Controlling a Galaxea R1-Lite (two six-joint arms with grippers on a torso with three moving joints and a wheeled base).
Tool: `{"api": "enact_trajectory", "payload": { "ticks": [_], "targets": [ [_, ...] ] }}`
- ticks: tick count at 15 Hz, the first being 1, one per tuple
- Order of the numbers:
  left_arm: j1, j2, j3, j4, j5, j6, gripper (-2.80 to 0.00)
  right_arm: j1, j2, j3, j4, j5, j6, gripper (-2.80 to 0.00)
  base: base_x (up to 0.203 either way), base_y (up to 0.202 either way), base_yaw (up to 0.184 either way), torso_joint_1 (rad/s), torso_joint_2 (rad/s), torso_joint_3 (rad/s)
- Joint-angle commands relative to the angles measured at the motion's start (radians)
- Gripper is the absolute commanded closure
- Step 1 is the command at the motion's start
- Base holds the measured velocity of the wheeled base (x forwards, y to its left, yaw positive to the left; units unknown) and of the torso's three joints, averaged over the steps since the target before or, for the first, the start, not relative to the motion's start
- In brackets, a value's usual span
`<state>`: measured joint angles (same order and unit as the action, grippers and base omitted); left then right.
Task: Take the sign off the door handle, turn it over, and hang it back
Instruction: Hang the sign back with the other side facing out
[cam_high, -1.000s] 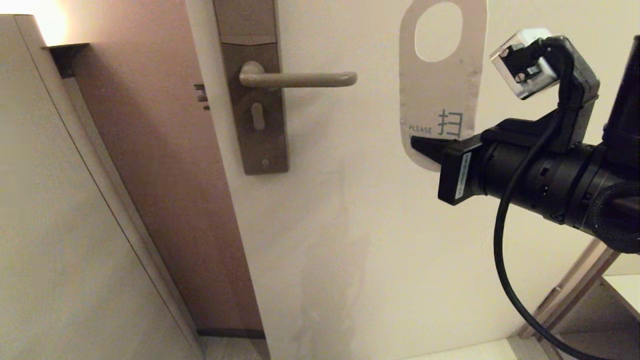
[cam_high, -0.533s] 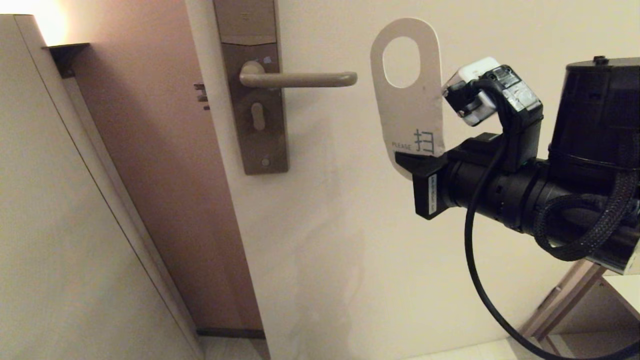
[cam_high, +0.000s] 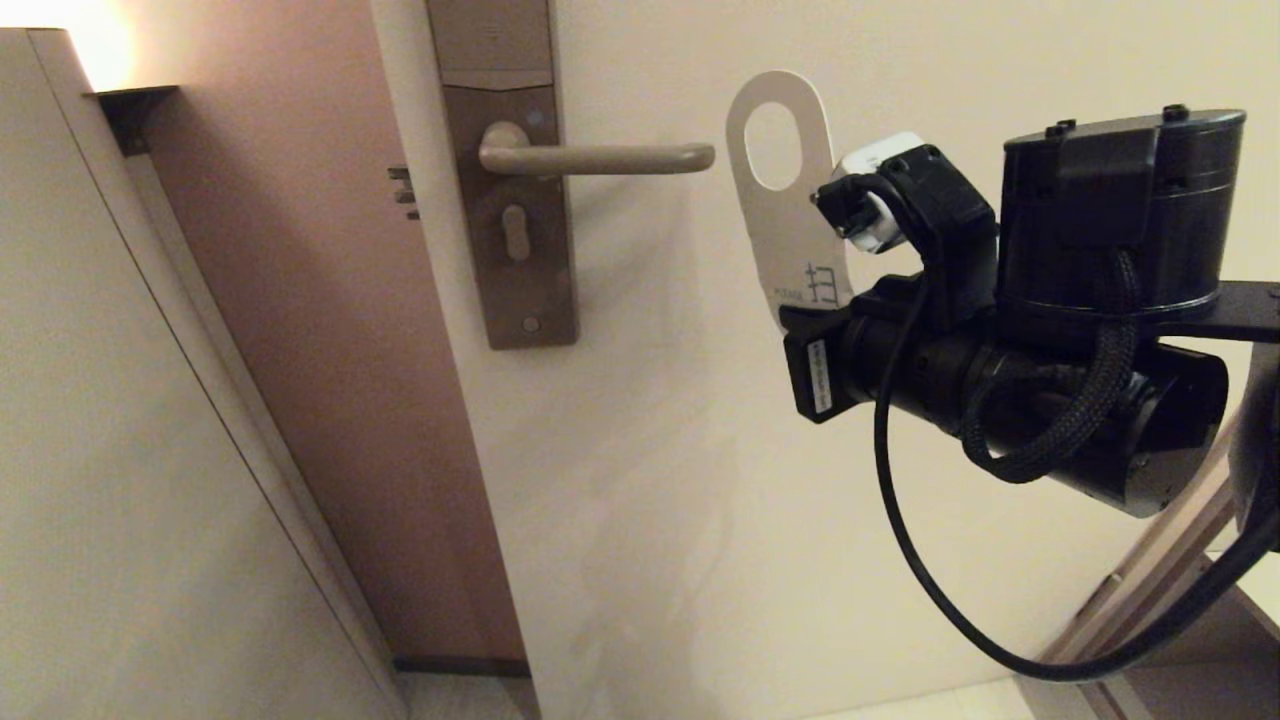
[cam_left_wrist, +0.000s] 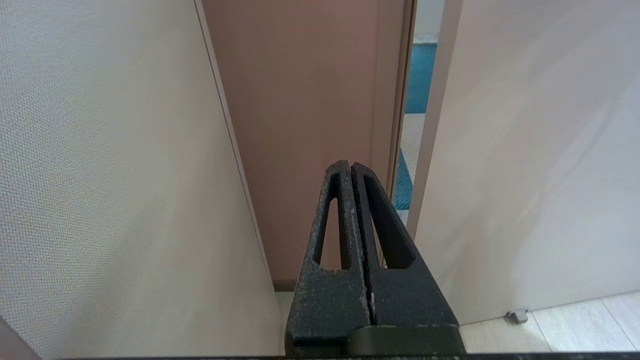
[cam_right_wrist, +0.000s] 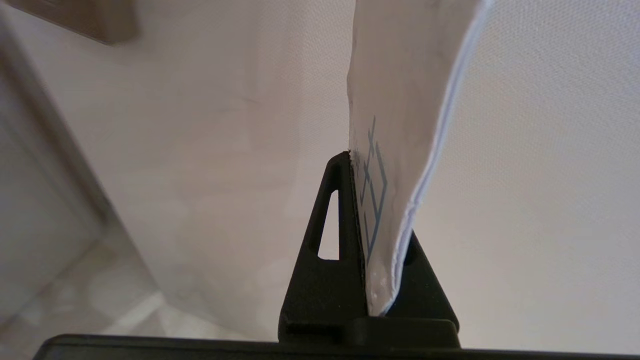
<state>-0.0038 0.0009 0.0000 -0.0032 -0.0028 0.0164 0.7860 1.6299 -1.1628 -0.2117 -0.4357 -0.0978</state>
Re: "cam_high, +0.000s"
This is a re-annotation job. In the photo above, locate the white and blue door hanger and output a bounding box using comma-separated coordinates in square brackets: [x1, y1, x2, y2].
[726, 70, 856, 339]

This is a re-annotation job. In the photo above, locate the white door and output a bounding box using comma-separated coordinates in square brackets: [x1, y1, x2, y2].
[368, 0, 1280, 720]

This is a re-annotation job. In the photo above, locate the brown door jamb panel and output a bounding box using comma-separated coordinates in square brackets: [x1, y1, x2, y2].
[100, 0, 531, 666]

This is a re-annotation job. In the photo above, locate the brown metal lock plate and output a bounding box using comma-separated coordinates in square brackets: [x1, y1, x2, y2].
[426, 0, 580, 351]

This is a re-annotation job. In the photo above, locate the thin black right camera cable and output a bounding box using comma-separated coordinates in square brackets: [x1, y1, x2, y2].
[812, 172, 1280, 684]

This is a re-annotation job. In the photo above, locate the thick braided right arm cable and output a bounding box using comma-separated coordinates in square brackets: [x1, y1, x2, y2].
[962, 250, 1141, 484]

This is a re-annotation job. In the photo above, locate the beige door handle lever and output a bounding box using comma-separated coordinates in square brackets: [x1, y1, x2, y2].
[478, 122, 717, 179]

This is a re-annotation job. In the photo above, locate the brown wooden door frame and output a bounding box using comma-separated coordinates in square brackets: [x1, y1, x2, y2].
[1037, 400, 1280, 720]

